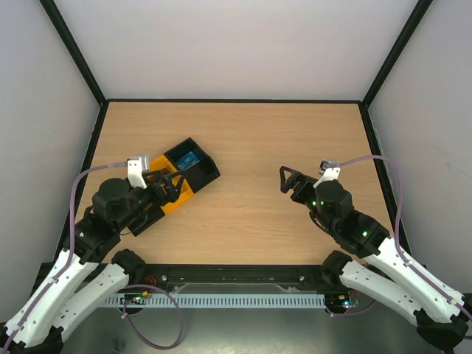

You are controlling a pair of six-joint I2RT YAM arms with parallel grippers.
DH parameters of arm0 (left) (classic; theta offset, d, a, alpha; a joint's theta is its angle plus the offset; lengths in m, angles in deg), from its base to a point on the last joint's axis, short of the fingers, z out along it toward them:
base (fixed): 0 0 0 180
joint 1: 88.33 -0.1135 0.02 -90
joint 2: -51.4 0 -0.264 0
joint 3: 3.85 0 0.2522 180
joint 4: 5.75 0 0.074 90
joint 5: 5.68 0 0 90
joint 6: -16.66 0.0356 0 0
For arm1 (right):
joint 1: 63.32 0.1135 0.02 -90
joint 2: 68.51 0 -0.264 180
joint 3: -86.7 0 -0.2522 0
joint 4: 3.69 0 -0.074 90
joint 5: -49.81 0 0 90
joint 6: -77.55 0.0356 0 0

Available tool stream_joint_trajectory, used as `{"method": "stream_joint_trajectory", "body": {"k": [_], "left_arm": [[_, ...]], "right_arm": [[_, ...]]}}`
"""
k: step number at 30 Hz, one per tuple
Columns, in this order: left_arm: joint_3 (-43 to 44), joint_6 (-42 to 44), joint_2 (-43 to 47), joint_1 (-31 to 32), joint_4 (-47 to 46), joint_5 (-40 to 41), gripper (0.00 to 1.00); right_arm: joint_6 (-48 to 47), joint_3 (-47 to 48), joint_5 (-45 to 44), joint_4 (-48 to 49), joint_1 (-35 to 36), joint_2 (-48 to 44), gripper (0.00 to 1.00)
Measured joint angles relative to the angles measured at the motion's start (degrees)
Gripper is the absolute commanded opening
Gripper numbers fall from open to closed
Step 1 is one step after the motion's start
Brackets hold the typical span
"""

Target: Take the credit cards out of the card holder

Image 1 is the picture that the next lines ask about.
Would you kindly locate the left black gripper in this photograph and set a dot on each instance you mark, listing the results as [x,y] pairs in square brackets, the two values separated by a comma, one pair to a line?
[172,193]

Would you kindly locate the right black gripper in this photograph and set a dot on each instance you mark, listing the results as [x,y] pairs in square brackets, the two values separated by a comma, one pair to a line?
[299,187]

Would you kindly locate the black enclosure frame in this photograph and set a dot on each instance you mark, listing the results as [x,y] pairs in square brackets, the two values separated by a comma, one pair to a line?
[61,28]

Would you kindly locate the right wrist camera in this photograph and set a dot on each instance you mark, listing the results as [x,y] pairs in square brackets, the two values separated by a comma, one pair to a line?
[328,170]

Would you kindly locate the black bin right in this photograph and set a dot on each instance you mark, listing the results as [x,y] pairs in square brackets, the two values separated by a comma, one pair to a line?
[201,174]

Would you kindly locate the black bin left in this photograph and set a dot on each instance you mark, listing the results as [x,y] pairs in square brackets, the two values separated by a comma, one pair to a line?
[142,225]

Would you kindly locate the blue card in bin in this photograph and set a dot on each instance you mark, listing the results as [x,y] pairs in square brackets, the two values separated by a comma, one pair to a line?
[188,160]

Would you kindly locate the light blue cable duct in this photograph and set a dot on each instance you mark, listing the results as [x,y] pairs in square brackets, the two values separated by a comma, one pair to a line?
[234,301]

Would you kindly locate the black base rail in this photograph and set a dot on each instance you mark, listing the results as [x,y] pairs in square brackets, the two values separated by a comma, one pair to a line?
[300,277]

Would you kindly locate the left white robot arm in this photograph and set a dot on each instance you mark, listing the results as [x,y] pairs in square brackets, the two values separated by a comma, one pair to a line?
[59,304]

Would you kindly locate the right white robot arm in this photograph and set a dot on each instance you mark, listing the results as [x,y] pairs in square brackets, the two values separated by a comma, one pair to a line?
[371,262]

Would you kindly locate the black bin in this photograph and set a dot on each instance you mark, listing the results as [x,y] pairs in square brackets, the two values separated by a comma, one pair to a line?
[142,225]
[201,174]

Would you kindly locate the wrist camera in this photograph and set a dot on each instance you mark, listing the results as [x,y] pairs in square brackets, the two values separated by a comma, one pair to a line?
[328,170]
[136,166]

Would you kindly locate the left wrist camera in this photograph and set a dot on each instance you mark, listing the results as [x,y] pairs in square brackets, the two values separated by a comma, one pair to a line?
[136,166]

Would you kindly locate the yellow bin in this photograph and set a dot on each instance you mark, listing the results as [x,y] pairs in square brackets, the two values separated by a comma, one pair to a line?
[172,183]

